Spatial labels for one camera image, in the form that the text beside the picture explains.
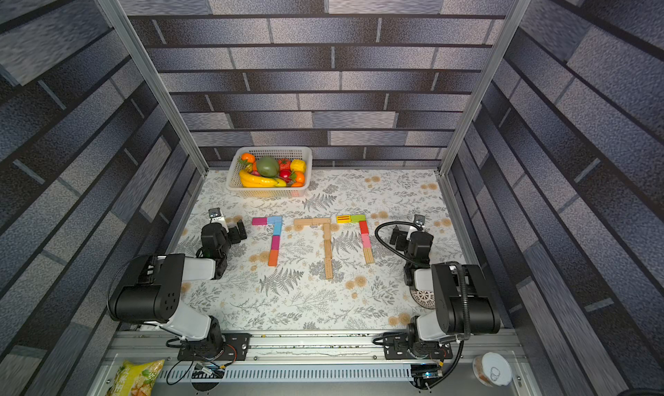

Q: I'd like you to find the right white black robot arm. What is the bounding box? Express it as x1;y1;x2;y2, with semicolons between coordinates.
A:
373;215;501;361

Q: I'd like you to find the purple block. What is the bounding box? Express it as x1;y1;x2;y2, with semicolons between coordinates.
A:
271;235;280;252

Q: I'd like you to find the magenta block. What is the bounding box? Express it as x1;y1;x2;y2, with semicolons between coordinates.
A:
252;217;268;226

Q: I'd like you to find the white plastic basket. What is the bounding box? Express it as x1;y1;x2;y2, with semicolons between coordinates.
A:
227;146;313;198

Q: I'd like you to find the white lidded cup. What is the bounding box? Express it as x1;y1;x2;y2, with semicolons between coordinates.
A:
472;352;513;387

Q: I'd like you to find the orange toy fruit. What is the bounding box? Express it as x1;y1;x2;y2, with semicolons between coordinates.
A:
240;153;256;164

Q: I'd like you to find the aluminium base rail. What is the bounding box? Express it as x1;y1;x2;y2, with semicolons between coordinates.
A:
83;330;543;395

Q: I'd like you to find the natural wood block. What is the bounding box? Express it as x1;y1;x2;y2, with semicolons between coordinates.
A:
294;219;313;227
311;218;331;226
324;259;334;279

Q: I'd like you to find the white perforated bowl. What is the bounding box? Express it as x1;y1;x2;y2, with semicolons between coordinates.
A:
410;289;436;310

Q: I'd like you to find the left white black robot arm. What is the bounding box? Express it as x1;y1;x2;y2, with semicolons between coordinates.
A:
107;219;251;362

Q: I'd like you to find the orange block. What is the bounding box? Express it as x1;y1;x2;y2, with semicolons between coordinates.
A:
268;249;279;267

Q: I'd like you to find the yellow toy pepper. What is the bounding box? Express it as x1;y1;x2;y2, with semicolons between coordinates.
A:
290;159;307;173

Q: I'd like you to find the green block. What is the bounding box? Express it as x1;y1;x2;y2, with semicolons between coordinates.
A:
350;214;366;223

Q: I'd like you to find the yellow toy banana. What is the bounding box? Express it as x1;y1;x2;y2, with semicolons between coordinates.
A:
239;171;287;188

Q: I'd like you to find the green snack bag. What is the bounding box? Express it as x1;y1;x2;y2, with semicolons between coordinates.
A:
105;360;164;396

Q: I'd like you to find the wood block marked 71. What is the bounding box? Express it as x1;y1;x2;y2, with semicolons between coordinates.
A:
323;240;332;260

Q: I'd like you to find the pink block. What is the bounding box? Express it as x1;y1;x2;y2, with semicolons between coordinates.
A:
361;233;371;249

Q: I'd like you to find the green toy mango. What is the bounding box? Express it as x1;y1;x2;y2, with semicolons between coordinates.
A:
256;157;279;177

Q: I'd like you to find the yellow block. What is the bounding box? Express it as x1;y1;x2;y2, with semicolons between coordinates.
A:
335;215;352;224

